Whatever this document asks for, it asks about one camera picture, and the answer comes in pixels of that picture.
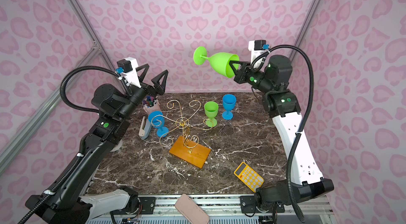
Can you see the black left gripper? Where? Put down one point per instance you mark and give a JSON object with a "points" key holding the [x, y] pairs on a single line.
{"points": [[147, 86]]}

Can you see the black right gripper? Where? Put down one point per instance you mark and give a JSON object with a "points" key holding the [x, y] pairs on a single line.
{"points": [[242, 73]]}

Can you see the green glass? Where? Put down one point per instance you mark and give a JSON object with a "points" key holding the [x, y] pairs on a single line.
{"points": [[211, 111], [219, 62]]}

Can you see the blue glass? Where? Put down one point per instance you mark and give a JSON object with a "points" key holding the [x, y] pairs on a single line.
{"points": [[157, 121], [229, 102]]}

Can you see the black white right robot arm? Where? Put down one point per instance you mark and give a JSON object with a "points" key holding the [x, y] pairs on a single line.
{"points": [[304, 180]]}

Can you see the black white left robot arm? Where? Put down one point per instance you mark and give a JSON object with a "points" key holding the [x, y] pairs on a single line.
{"points": [[63, 202]]}

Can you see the orange wooden rack base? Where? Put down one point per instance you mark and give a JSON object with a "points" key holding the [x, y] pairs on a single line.
{"points": [[189, 151]]}

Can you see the pink pen holder cup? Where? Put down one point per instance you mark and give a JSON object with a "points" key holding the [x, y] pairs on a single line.
{"points": [[151, 104]]}

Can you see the white grey stapler tool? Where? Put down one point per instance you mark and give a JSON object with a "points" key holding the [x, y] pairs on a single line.
{"points": [[145, 128]]}

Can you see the masking tape roll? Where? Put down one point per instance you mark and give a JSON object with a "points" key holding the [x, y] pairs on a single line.
{"points": [[117, 146]]}

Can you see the yellow calculator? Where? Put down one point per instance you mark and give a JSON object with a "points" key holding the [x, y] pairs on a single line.
{"points": [[249, 177]]}

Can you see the pink phone case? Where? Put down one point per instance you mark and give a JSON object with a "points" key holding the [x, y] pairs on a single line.
{"points": [[191, 211]]}

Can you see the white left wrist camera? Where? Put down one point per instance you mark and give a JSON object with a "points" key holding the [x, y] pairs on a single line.
{"points": [[130, 72]]}

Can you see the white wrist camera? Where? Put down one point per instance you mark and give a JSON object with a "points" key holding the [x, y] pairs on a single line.
{"points": [[256, 48], [130, 72]]}

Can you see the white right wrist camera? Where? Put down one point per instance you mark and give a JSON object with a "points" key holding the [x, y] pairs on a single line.
{"points": [[256, 48]]}

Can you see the gold wire glass rack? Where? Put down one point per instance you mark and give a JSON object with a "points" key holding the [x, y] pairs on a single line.
{"points": [[183, 123]]}

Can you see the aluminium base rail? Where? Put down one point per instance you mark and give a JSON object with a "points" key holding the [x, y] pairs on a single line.
{"points": [[221, 208]]}

